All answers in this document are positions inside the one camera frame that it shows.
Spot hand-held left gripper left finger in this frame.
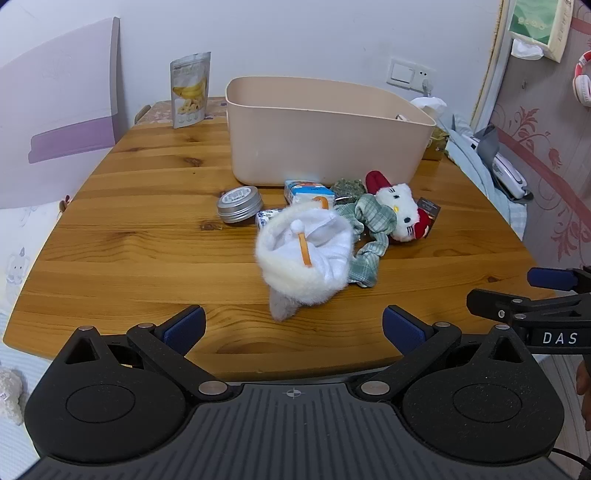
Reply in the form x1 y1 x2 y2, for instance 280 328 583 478
48 304 236 400

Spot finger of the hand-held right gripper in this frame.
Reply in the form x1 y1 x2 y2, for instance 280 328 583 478
527 265 591 294
466 288 591 329

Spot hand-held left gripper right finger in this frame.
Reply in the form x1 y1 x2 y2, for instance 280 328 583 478
353 305 536 400

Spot green plaid scrunchie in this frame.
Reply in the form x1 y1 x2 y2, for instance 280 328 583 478
335 194 400 288

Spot white fluffy hat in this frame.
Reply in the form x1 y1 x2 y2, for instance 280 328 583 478
255 203 356 323

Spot small black box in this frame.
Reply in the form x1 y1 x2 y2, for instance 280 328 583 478
416 197 442 239

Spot white cat plush toy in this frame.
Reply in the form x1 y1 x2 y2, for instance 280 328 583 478
365 170 433 243

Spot round metal tin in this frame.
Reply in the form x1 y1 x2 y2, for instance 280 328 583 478
217 185 264 225

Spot green textured packet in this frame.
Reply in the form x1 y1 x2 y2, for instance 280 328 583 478
332 178 367 205

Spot blue and white carton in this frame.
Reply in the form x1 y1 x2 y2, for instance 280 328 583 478
283 179 337 209

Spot beige plastic storage bin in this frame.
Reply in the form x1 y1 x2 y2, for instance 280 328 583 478
225 76 437 187

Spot person's right hand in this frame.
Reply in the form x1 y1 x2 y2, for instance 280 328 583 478
575 364 591 433

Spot floral pink headboard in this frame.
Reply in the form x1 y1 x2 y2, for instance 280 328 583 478
471 0 591 289

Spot white blood pressure monitor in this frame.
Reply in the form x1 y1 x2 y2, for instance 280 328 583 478
465 134 534 201

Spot light blue blanket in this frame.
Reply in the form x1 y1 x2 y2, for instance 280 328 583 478
442 113 528 241

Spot gold tissue pack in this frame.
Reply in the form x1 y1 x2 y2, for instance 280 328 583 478
422 127 450 162

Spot white printed bed sheet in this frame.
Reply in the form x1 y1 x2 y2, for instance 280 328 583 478
0 202 71 320

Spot cream plush toy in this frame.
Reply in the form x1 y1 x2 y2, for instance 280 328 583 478
0 366 25 426

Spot red and white headphones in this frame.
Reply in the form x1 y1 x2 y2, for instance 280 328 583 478
573 48 591 108

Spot white tissue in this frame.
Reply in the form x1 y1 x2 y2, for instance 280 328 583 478
409 96 448 122

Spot banana chips pouch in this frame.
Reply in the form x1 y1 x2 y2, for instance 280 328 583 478
169 52 212 129

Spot green hanging tissue box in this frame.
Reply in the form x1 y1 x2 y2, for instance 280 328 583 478
507 0 573 64

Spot black cable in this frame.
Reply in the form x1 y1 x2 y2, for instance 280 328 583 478
551 445 591 468

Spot white wall switch socket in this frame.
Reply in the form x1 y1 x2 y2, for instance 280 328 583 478
387 57 437 90

